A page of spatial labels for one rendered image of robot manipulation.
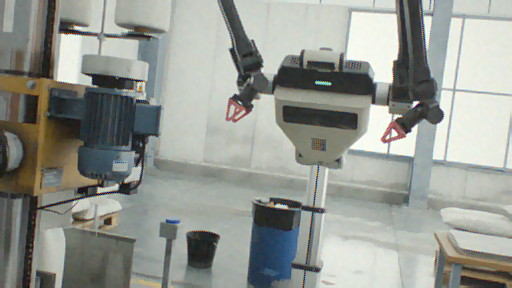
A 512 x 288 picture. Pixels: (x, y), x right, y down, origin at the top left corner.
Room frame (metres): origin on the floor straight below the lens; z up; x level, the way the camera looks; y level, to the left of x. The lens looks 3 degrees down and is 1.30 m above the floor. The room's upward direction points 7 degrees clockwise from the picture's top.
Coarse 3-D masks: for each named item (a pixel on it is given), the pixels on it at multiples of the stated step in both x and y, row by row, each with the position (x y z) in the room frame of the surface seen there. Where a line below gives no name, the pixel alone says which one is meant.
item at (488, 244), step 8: (456, 232) 2.80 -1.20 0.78; (464, 232) 2.83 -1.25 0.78; (464, 240) 2.60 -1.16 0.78; (472, 240) 2.62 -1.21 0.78; (480, 240) 2.65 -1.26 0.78; (488, 240) 2.67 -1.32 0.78; (496, 240) 2.70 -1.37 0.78; (504, 240) 2.72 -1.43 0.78; (464, 248) 2.41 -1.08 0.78; (472, 248) 2.42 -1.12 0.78; (480, 248) 2.44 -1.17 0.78; (488, 248) 2.47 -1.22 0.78; (496, 248) 2.49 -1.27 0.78; (504, 248) 2.51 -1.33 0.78
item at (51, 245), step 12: (60, 192) 1.79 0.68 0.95; (72, 192) 1.78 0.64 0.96; (48, 204) 1.80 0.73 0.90; (72, 204) 1.78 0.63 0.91; (48, 216) 1.80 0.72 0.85; (60, 216) 1.79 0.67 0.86; (48, 228) 1.77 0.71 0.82; (60, 228) 1.83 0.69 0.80; (48, 240) 1.76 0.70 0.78; (60, 240) 1.82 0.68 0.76; (48, 252) 1.76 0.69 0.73; (60, 252) 1.82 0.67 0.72; (48, 264) 1.76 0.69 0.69; (60, 264) 1.82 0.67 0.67; (60, 276) 1.83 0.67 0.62
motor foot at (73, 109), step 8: (56, 88) 1.35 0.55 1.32; (56, 96) 1.34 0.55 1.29; (64, 96) 1.35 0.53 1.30; (72, 96) 1.42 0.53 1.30; (56, 104) 1.35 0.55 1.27; (64, 104) 1.37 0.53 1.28; (72, 104) 1.36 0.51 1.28; (80, 104) 1.35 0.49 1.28; (48, 112) 1.33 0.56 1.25; (56, 112) 1.36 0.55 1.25; (64, 112) 1.37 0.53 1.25; (72, 112) 1.36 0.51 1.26; (80, 112) 1.35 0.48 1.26; (72, 120) 1.43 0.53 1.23
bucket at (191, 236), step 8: (192, 232) 4.27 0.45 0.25; (200, 232) 4.31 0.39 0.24; (208, 232) 4.31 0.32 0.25; (192, 240) 4.06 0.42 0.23; (200, 240) 4.03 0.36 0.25; (208, 240) 4.04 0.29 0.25; (216, 240) 4.10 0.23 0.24; (192, 248) 4.07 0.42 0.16; (200, 248) 4.05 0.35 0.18; (208, 248) 4.06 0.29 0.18; (216, 248) 4.16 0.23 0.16; (192, 256) 4.07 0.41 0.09; (200, 256) 4.06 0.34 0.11; (208, 256) 4.08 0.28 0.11; (192, 264) 4.08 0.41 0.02; (200, 264) 4.07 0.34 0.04; (208, 264) 4.10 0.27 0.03
